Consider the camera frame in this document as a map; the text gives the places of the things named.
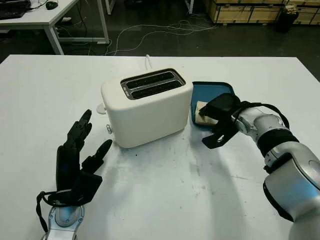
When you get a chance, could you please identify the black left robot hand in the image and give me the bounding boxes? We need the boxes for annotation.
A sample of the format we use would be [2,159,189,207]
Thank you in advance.
[56,108,113,191]

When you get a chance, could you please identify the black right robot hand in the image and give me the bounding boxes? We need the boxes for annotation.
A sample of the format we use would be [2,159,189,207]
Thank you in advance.
[198,92,242,127]

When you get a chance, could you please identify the blue plastic tray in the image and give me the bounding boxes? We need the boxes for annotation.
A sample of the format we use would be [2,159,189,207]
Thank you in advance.
[190,80,237,131]

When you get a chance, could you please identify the slice of white bread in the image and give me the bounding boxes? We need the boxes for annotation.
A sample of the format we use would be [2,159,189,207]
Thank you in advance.
[194,100,218,126]

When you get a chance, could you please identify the cream white two-slot toaster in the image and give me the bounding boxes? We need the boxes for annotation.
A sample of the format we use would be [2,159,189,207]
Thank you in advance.
[100,67,194,150]

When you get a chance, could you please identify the large wooden crate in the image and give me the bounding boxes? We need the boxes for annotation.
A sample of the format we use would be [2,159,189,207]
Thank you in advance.
[203,0,285,26]

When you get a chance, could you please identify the black waste bin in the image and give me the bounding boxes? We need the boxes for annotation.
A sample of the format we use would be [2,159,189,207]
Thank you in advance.
[274,6,300,33]

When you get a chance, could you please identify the white office desk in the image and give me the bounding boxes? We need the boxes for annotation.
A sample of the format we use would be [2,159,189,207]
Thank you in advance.
[0,0,111,55]

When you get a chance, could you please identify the black laptop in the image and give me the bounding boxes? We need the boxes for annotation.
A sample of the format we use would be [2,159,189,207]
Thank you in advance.
[0,0,32,21]

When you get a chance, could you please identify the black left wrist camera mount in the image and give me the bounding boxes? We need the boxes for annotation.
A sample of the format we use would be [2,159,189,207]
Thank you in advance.
[46,172,103,207]

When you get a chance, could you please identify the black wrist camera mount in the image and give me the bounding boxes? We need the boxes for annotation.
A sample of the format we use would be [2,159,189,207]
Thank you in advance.
[201,114,240,150]
[46,172,103,207]

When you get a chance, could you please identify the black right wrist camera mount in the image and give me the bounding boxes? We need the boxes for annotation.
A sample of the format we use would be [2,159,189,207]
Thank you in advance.
[201,114,240,150]

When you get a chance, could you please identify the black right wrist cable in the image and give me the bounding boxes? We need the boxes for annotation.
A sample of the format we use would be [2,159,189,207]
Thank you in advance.
[231,101,291,131]

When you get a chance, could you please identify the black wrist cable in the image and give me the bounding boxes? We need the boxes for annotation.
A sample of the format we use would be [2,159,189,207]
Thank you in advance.
[231,101,291,131]
[36,191,58,232]

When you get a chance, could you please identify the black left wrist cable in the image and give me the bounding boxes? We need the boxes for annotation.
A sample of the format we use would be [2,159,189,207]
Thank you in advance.
[36,191,58,232]

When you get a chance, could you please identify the white toaster power cord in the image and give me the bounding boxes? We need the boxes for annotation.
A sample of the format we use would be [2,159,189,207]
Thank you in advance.
[144,54,154,70]

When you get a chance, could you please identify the white cable on floor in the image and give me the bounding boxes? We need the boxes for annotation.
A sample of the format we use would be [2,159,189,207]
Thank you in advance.
[106,19,218,56]

